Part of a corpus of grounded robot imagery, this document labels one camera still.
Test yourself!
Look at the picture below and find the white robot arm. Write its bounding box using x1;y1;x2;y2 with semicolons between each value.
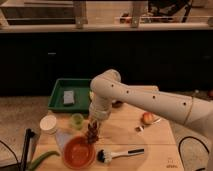
89;69;213;171

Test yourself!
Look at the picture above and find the small dark block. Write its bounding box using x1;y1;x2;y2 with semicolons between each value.
135;126;144;132

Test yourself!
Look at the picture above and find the grey sponge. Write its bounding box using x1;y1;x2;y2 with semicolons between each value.
63;90;75;105

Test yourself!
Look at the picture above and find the clear plastic bag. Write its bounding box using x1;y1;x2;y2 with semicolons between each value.
55;130;73;151

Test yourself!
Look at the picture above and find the red apple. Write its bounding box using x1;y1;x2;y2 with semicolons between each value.
141;112;154;125

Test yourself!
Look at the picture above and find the black and white brush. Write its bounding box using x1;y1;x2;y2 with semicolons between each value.
97;149;144;163

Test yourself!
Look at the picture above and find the green plastic tray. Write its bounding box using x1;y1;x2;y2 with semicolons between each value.
48;78;91;114

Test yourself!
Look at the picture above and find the dark bowl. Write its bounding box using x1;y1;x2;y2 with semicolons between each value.
112;101;123;108

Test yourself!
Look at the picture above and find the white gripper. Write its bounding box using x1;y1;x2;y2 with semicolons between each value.
89;100;112;122

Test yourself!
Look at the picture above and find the red bowl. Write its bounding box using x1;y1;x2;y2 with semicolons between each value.
62;136;95;170

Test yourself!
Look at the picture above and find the black cable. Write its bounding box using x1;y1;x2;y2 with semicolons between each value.
177;135;210;171

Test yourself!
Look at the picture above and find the dark grape bunch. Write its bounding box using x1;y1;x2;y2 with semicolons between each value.
86;121;99;144

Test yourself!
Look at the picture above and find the green cucumber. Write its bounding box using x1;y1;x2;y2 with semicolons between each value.
27;151;59;171

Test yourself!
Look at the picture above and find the white round lid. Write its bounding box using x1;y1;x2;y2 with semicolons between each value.
40;115;57;134

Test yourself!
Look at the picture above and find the small green cup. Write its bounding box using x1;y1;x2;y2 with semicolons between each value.
70;113;84;130

